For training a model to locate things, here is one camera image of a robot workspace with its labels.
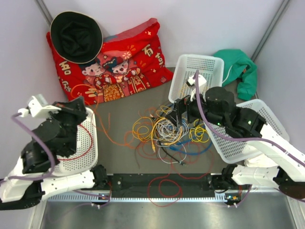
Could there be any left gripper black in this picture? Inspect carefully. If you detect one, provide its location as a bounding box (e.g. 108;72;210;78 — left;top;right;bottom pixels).
48;96;90;155

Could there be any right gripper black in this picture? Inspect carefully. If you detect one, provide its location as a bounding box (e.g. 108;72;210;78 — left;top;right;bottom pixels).
165;86;226;128

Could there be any thin yellow cable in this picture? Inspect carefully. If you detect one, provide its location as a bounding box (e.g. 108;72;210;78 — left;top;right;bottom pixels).
178;71;213;104

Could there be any thick yellow cable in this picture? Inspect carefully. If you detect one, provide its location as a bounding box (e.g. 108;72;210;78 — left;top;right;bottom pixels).
149;116;189;153

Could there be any red thin cable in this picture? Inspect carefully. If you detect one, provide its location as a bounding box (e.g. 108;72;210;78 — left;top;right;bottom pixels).
57;123;215;208

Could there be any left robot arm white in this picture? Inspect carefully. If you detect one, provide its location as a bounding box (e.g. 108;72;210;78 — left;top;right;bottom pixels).
0;94;109;211

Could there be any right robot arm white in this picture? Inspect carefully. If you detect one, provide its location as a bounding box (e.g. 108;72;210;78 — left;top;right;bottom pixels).
166;87;305;200

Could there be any white basket left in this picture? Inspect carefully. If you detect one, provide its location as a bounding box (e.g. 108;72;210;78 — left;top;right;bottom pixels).
53;107;98;177

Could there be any white basket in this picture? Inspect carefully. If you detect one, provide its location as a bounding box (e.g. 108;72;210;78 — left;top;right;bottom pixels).
206;99;290;164
168;53;225;111
53;107;98;177

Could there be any white basket centre back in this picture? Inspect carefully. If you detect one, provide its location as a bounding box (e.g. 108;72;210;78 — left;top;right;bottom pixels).
168;53;225;111

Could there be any red printed pillow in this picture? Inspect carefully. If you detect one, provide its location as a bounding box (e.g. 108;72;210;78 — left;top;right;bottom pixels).
46;18;173;105

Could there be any white basket right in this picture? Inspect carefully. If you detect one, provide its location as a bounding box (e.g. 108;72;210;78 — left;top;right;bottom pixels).
206;99;290;164

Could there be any black round hat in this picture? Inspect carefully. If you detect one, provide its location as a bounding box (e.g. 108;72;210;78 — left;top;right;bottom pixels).
50;11;103;64

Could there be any green cloth garment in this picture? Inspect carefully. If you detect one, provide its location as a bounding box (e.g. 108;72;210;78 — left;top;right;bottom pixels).
213;49;257;101

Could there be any black base bar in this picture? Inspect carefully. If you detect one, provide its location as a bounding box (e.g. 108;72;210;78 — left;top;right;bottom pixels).
111;173;215;198

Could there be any white cloth under basket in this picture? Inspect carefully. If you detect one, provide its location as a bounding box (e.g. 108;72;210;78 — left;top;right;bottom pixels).
244;154;276;167

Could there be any white grey cable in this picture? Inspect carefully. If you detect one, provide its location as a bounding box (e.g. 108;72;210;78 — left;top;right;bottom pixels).
156;118;189;165

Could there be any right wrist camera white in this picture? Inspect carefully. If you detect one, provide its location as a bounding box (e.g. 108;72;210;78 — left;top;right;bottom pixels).
186;74;207;102

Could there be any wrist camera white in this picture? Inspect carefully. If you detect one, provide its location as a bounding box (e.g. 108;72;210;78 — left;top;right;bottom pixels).
18;94;61;119
186;74;207;102

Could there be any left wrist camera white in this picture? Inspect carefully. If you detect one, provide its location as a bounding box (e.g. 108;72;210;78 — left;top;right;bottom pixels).
18;94;61;119

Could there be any blue cable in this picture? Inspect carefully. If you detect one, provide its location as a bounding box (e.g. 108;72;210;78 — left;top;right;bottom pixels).
164;104;213;157

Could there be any white slotted cable duct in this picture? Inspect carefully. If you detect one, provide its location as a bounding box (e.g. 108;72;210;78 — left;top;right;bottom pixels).
45;192;241;203

